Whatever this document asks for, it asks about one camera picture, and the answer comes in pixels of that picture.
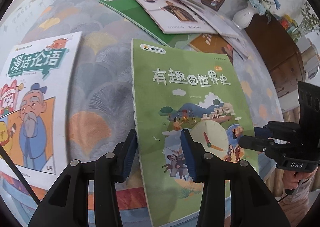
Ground white ribbed vase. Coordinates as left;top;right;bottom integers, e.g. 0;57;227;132
232;2;259;30

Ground white book robed man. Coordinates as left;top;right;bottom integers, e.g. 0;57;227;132
126;0;218;35

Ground colourful jars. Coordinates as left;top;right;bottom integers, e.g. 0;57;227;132
280;16;299;33

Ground person's right hand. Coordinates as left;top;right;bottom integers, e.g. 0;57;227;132
281;170;317;197

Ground white appliance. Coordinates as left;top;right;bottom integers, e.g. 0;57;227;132
299;35;320;75

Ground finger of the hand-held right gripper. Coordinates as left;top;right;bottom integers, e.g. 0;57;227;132
239;135;278;154
254;122;300;141

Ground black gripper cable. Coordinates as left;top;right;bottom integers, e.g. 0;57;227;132
0;145;42;205
275;172;298;203

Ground brown book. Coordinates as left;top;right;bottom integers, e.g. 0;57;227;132
188;33;234;65

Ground white cartoon book teal title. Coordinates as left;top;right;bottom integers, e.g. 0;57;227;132
0;31;82;184

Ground light green clock book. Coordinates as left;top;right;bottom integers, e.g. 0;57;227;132
131;38;259;227

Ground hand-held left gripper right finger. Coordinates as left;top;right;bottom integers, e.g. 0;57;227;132
180;128;292;227

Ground person's right forearm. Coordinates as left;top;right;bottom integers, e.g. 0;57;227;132
277;187;318;227

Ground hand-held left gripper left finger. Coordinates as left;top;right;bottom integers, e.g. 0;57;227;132
29;128;137;227

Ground glass vase with dried sprigs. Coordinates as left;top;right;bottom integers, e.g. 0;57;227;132
291;2;320;43

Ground brown wooden cabinet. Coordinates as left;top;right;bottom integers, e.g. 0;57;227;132
244;14;307;99

